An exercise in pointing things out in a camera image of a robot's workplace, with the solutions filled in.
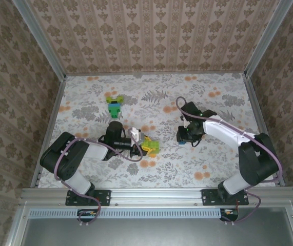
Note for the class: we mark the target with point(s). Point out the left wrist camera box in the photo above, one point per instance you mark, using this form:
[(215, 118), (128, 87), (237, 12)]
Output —
[(135, 134)]

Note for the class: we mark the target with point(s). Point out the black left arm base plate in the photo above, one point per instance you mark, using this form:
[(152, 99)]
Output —
[(105, 196)]

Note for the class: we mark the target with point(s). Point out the green 2x4 lego brick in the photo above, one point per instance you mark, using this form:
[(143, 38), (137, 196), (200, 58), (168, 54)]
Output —
[(114, 109)]

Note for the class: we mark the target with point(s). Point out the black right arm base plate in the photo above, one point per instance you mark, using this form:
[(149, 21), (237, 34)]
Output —
[(207, 198)]

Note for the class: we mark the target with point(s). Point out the thin aluminium edge strip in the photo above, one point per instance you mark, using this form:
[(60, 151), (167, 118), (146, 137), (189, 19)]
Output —
[(161, 73)]

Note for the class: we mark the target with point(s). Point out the aluminium side rail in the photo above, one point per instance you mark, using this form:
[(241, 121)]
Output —
[(56, 107), (257, 107)]

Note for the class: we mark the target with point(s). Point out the aluminium frame post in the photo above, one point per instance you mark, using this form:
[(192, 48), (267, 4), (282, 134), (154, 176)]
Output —
[(40, 38), (267, 38)]

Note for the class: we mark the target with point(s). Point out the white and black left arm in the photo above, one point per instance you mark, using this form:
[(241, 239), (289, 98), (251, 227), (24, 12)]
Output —
[(66, 164)]

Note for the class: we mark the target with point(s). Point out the grey metal panel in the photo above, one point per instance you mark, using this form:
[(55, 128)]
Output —
[(161, 233)]

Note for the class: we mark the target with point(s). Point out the wide aluminium mounting rail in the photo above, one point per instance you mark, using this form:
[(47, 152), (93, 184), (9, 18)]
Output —
[(131, 197)]

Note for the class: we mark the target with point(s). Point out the light blue 2x4 lego brick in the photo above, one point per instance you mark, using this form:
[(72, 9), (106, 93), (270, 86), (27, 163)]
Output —
[(114, 105)]

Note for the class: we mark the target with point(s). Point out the lime 2x4 lego brick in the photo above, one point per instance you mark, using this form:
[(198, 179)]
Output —
[(115, 100), (155, 146)]

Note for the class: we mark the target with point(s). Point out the floral table cover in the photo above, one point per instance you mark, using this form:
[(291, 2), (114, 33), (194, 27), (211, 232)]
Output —
[(161, 84)]

